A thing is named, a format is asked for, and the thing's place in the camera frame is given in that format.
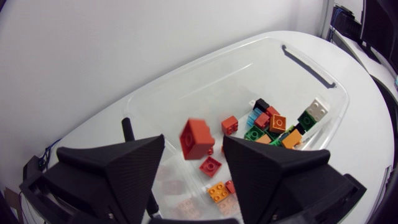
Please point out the white toy brick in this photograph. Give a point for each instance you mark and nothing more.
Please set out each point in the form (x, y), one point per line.
(317, 109)

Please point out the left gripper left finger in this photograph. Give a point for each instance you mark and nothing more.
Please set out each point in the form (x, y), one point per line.
(118, 174)

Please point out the dark screen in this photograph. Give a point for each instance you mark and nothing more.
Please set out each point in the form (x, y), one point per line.
(381, 28)

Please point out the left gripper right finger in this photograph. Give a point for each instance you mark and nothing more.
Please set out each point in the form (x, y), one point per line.
(273, 177)

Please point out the lime green toy brick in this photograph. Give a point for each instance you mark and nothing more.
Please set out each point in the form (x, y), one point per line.
(290, 128)

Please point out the black toy brick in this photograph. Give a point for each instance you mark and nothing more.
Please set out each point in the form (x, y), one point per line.
(300, 128)
(261, 104)

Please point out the dark green toy brick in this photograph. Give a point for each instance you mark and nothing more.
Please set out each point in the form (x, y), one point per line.
(254, 133)
(307, 120)
(273, 134)

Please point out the red toy brick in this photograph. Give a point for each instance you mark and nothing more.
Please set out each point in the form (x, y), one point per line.
(230, 186)
(272, 111)
(196, 140)
(229, 125)
(210, 166)
(262, 120)

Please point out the bright green toy brick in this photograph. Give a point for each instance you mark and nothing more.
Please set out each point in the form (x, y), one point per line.
(276, 142)

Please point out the light blue toy brick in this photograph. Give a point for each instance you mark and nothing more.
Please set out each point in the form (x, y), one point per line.
(252, 117)

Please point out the orange toy brick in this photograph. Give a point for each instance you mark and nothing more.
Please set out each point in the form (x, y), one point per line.
(291, 139)
(218, 191)
(264, 139)
(277, 123)

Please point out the clear plastic container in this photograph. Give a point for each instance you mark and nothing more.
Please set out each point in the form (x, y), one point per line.
(217, 81)

